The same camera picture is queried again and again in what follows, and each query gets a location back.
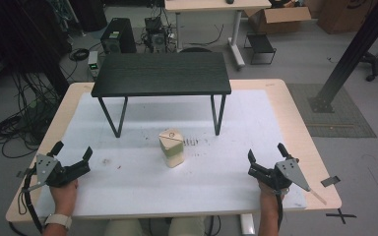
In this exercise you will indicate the person's legs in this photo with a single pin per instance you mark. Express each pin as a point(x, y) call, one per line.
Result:
point(124, 228)

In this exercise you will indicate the large closed cardboard box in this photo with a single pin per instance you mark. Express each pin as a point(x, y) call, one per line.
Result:
point(344, 16)

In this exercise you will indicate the person's left hand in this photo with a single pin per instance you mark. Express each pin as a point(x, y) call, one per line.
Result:
point(64, 200)

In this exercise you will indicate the beige triangular box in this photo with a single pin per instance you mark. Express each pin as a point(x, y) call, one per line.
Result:
point(171, 149)

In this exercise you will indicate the black metal stand beam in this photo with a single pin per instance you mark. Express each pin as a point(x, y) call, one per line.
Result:
point(351, 55)

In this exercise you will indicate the black computer mouse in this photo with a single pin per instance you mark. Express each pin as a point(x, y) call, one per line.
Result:
point(230, 1)

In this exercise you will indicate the black computer tower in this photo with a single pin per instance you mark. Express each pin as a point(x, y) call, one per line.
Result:
point(119, 36)

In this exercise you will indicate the small white power supply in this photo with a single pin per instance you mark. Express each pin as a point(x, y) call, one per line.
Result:
point(93, 64)

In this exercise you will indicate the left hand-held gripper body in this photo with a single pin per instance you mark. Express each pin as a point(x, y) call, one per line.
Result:
point(54, 172)

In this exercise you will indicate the small black table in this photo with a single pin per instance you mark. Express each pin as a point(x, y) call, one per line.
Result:
point(162, 73)

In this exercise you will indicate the small black metal stool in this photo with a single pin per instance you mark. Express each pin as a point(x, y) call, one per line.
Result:
point(260, 44)

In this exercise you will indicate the open computer case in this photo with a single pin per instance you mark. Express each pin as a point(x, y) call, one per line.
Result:
point(157, 36)

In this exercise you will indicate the white table leg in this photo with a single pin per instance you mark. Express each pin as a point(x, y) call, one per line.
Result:
point(247, 226)

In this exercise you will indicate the person's right hand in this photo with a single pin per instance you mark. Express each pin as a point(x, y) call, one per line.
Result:
point(268, 198)

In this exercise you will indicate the white table mat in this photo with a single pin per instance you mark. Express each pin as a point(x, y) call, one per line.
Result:
point(210, 183)

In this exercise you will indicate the white desk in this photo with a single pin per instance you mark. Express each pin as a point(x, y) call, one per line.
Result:
point(210, 5)

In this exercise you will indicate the grey floor mat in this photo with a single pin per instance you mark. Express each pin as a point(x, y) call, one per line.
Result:
point(344, 121)

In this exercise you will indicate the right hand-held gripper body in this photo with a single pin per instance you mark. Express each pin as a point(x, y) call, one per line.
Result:
point(277, 175)

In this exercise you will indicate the open cardboard box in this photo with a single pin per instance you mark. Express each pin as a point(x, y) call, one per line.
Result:
point(280, 19)

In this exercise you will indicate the tan tape strip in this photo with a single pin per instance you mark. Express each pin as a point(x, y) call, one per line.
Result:
point(318, 197)

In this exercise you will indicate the white band wristwatch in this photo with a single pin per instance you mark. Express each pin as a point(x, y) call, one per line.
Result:
point(58, 220)

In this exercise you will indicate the black curtain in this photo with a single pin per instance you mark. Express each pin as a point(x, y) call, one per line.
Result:
point(23, 36)

